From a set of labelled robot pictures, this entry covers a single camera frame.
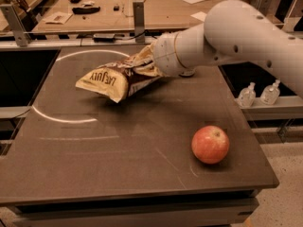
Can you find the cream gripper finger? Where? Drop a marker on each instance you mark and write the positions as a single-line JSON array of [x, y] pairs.
[[147, 69], [145, 55]]

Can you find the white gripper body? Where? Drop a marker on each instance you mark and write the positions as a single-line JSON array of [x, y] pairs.
[[165, 55]]

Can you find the brown Late July chip bag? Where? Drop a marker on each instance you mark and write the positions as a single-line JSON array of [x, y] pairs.
[[116, 80]]

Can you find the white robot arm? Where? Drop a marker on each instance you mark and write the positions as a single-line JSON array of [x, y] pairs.
[[232, 32]]

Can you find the green soda can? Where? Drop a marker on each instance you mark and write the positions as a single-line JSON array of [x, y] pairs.
[[187, 74]]

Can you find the white paper sheet near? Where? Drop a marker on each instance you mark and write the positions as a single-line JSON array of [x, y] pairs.
[[199, 16]]

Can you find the black power adapter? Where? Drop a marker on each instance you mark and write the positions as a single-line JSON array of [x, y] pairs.
[[103, 38]]

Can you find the small black block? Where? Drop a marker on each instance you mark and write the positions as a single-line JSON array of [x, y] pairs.
[[116, 7]]

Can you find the black tool on workbench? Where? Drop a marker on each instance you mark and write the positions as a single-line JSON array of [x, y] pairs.
[[85, 10]]

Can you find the wooden workbench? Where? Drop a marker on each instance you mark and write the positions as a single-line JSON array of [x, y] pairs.
[[124, 15]]

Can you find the beige card on workbench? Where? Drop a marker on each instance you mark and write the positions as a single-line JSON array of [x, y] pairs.
[[58, 18]]

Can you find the red apple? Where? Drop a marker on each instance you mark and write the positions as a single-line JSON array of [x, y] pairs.
[[210, 144]]

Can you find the clear sanitizer bottle left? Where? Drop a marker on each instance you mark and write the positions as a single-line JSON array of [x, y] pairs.
[[247, 96]]

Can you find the clear sanitizer bottle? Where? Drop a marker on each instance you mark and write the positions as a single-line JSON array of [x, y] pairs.
[[270, 93], [247, 96]]

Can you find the clear sanitizer bottle right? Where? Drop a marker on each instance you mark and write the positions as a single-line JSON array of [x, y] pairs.
[[270, 93]]

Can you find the grey metal post centre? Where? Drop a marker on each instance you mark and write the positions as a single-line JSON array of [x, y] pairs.
[[139, 22]]

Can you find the grey metal post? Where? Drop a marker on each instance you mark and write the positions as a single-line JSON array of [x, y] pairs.
[[263, 6], [139, 22], [20, 35]]

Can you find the grey metal post right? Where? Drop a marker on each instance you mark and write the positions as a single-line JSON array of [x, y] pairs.
[[263, 6]]

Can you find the grey metal post left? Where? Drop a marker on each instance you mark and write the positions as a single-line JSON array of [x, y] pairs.
[[20, 35]]

